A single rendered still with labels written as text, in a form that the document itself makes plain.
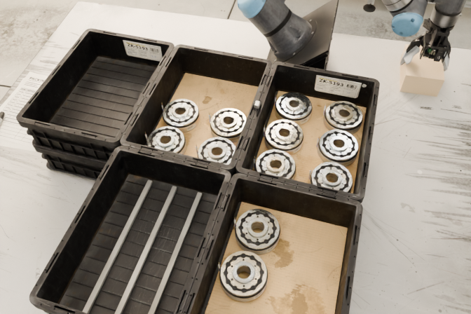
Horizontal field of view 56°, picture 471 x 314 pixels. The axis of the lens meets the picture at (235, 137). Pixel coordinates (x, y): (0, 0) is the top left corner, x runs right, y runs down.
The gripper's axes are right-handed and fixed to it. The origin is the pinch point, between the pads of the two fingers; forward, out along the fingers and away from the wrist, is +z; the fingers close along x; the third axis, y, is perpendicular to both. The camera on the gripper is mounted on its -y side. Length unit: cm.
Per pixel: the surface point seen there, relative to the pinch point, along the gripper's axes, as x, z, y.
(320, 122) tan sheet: -31, -8, 39
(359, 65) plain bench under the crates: -20.0, 5.5, -2.4
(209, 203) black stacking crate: -54, -8, 71
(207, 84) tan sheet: -66, -8, 31
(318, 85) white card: -33.0, -12.6, 29.4
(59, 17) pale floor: -210, 76, -91
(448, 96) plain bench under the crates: 9.9, 5.4, 6.9
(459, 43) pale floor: 47, 76, -115
